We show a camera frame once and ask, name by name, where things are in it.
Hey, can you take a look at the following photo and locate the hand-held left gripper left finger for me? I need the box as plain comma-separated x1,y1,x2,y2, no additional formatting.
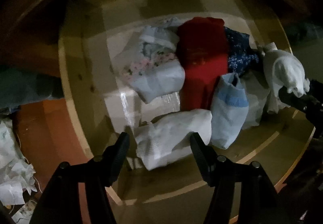
29,132,130,224

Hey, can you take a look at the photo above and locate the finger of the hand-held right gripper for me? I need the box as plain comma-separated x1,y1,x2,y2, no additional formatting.
278,86,323,139
308,79,323,97

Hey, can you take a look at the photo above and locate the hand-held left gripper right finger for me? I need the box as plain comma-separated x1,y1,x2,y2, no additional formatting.
190,132,290,224

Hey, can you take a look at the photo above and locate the white fluffy underwear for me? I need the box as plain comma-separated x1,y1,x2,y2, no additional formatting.
257,42,310,115

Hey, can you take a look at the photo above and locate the white ribbed underwear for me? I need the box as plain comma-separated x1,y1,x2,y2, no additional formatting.
135,109,213,171

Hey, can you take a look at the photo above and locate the white sock with blue stripe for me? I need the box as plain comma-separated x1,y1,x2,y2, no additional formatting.
210,73,250,150

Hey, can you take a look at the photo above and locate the navy floral underwear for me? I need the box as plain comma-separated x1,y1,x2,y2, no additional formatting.
223,26,260,74

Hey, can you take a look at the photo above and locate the light blue floral underwear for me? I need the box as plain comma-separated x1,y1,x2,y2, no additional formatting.
122,18,186,103

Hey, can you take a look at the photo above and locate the red underwear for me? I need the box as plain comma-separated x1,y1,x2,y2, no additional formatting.
175,17,229,111

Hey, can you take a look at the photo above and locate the blue checked cloth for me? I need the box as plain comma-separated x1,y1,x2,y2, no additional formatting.
0,65,63,109

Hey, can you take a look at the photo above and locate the wooden nightstand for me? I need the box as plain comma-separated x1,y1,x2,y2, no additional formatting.
0,0,323,73

